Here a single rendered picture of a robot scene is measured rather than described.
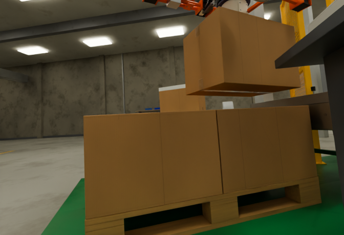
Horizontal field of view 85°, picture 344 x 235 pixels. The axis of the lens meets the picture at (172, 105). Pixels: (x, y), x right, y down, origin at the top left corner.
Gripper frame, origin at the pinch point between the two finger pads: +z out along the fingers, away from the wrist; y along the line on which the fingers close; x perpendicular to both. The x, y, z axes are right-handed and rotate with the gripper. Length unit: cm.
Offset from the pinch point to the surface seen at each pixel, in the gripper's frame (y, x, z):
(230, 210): 113, -5, -21
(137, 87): -140, 56, 987
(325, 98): 63, 57, -27
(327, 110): 69, 57, -27
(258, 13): -68, 131, 94
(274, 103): 62, 57, 9
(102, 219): 107, -61, -21
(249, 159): 92, 9, -20
